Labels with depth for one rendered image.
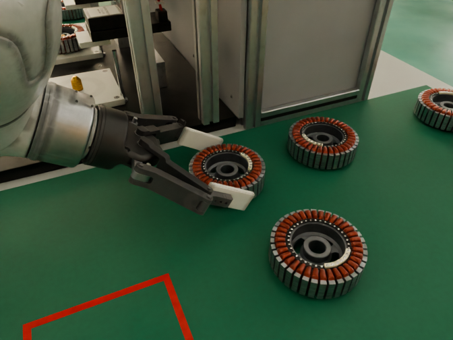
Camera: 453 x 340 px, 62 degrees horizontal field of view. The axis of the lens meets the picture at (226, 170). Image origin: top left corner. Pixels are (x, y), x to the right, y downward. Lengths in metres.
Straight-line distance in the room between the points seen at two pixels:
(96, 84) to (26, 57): 0.55
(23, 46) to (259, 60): 0.44
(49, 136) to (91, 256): 0.16
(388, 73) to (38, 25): 0.82
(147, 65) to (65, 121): 0.20
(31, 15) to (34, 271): 0.33
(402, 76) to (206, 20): 0.52
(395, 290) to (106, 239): 0.36
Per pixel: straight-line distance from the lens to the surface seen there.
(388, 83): 0.93
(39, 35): 0.27
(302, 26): 0.68
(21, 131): 0.43
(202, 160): 0.57
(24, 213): 0.60
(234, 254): 0.48
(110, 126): 0.45
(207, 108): 0.65
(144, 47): 0.59
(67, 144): 0.44
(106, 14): 0.74
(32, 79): 0.30
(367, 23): 0.77
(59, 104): 0.44
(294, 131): 0.63
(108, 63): 0.94
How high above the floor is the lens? 1.13
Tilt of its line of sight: 39 degrees down
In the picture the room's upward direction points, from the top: straight up
